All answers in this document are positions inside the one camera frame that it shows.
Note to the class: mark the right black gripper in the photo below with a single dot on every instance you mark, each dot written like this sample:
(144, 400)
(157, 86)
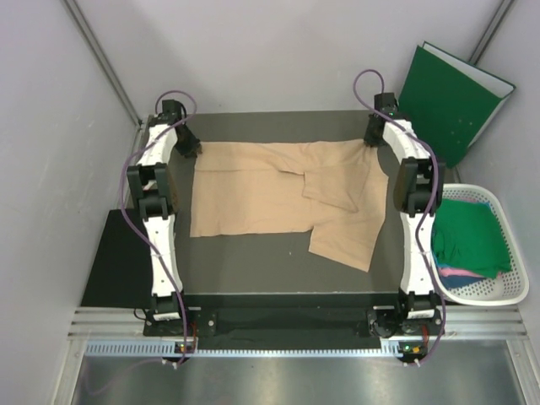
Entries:
(368, 139)

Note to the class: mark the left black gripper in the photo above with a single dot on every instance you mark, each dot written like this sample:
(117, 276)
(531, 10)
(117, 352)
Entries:
(192, 144)

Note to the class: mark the beige t shirt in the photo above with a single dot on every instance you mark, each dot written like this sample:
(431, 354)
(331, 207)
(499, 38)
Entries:
(336, 191)

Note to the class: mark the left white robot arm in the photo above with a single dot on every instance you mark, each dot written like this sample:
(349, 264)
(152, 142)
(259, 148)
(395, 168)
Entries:
(153, 197)

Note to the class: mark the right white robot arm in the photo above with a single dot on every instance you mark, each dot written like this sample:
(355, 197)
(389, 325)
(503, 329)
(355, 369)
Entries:
(417, 196)

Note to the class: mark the green t shirt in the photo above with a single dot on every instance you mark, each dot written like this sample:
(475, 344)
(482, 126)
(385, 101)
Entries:
(467, 235)

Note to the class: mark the blue pink t shirt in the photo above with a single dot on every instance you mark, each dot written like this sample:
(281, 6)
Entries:
(455, 278)

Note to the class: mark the white perforated laundry basket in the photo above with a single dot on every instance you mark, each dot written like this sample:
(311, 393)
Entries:
(508, 288)

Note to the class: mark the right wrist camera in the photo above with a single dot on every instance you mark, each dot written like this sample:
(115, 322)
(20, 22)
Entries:
(386, 103)

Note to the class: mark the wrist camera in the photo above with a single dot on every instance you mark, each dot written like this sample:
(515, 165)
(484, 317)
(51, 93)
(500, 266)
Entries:
(386, 103)
(172, 111)

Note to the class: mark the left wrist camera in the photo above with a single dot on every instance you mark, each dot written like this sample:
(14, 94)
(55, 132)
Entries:
(172, 111)

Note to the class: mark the green ring binder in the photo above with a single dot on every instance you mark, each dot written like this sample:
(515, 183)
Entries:
(450, 102)

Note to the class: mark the slotted grey cable duct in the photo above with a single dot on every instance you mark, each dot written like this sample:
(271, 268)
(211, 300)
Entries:
(176, 349)

